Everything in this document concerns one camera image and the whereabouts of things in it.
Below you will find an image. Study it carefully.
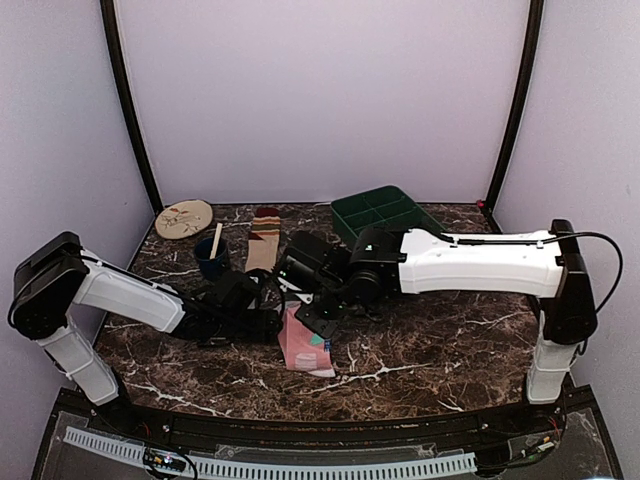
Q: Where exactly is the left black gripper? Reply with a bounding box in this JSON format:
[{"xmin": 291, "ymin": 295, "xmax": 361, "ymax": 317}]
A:
[{"xmin": 214, "ymin": 310, "xmax": 282, "ymax": 344}]

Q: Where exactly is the pink patterned sock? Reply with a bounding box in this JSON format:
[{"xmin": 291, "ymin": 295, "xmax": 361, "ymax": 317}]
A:
[{"xmin": 278, "ymin": 302, "xmax": 336, "ymax": 378}]

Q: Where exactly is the green compartment tray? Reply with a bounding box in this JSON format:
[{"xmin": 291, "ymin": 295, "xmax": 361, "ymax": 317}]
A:
[{"xmin": 330, "ymin": 185, "xmax": 445, "ymax": 247}]

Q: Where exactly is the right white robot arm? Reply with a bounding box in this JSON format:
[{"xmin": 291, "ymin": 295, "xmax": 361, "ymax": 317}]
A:
[{"xmin": 276, "ymin": 219, "xmax": 601, "ymax": 434}]

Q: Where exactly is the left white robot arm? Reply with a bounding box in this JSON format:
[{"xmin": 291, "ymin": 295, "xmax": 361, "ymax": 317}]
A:
[{"xmin": 7, "ymin": 231, "xmax": 284, "ymax": 436}]

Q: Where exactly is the dark blue mug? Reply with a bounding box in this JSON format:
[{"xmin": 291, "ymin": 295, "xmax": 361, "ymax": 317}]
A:
[{"xmin": 194, "ymin": 238, "xmax": 231, "ymax": 282}]

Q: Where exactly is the beige striped sock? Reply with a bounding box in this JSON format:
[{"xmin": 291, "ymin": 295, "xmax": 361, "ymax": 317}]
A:
[{"xmin": 245, "ymin": 207, "xmax": 281, "ymax": 272}]

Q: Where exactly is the wooden stick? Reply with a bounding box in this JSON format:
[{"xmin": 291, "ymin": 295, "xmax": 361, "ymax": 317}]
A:
[{"xmin": 209, "ymin": 222, "xmax": 223, "ymax": 261}]

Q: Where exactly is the round beige embroidered coaster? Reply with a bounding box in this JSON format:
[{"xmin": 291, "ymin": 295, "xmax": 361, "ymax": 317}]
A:
[{"xmin": 154, "ymin": 200, "xmax": 213, "ymax": 240}]

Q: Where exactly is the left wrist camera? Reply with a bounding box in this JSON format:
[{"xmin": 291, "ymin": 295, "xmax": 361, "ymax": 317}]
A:
[{"xmin": 211, "ymin": 270, "xmax": 261, "ymax": 312}]

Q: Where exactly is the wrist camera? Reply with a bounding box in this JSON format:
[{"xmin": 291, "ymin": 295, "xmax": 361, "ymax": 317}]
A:
[
  {"xmin": 211, "ymin": 270, "xmax": 261, "ymax": 312},
  {"xmin": 276, "ymin": 231, "xmax": 333, "ymax": 292}
]

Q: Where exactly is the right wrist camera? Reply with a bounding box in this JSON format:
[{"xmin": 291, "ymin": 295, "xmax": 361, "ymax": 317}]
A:
[{"xmin": 276, "ymin": 231, "xmax": 333, "ymax": 292}]

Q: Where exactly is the black front rail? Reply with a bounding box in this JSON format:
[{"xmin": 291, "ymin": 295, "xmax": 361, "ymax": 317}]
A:
[{"xmin": 89, "ymin": 399, "xmax": 566, "ymax": 451}]

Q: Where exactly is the white slotted cable duct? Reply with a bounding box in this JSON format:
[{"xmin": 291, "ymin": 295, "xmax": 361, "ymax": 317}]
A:
[{"xmin": 63, "ymin": 426, "xmax": 477, "ymax": 479}]

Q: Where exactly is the left black frame post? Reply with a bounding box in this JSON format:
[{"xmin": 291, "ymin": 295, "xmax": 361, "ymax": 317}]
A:
[{"xmin": 99, "ymin": 0, "xmax": 164, "ymax": 214}]

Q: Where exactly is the black frame post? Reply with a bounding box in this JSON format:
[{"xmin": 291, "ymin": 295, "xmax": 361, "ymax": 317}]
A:
[
  {"xmin": 99, "ymin": 0, "xmax": 164, "ymax": 214},
  {"xmin": 484, "ymin": 0, "xmax": 545, "ymax": 211}
]

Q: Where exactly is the right black frame post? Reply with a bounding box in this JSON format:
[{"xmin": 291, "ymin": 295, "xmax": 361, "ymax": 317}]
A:
[{"xmin": 484, "ymin": 0, "xmax": 545, "ymax": 211}]

